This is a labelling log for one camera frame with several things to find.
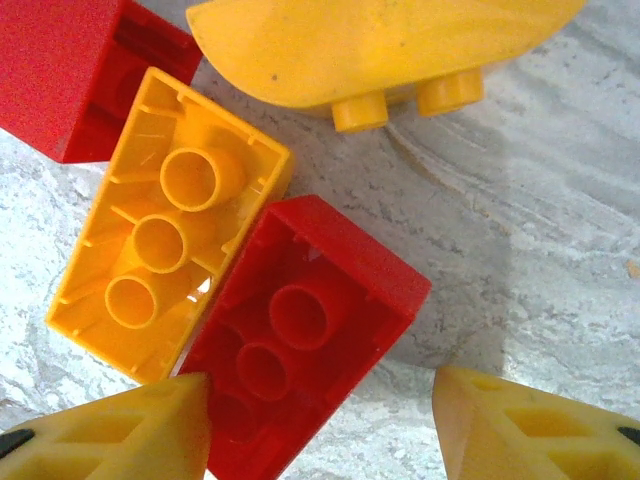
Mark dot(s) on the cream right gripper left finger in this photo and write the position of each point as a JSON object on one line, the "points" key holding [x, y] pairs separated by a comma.
{"points": [[100, 445]]}

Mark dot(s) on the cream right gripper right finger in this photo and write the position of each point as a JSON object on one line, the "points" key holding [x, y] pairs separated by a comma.
{"points": [[500, 440]]}

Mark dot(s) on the small red lego brick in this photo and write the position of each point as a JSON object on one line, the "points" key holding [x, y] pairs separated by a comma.
{"points": [[50, 75]]}

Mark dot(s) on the yellow-orange long lego brick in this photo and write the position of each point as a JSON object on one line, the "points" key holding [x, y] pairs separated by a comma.
{"points": [[200, 175]]}

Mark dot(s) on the yellow curved lego piece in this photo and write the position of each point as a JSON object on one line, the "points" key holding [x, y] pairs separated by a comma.
{"points": [[375, 45]]}

